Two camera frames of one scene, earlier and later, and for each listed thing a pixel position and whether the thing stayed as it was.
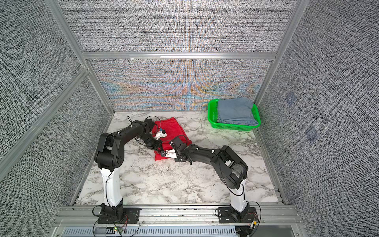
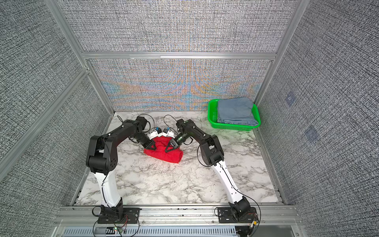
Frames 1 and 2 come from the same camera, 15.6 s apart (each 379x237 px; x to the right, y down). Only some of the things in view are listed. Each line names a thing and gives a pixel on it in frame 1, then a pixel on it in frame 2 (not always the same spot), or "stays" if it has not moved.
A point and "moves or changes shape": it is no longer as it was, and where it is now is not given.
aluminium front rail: x=87 y=216 stays
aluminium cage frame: x=298 y=9 stays
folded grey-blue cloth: x=236 y=111 stays
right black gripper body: x=178 y=159 → x=179 y=140
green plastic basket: x=212 y=118 stays
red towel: x=173 y=132 moves or changes shape
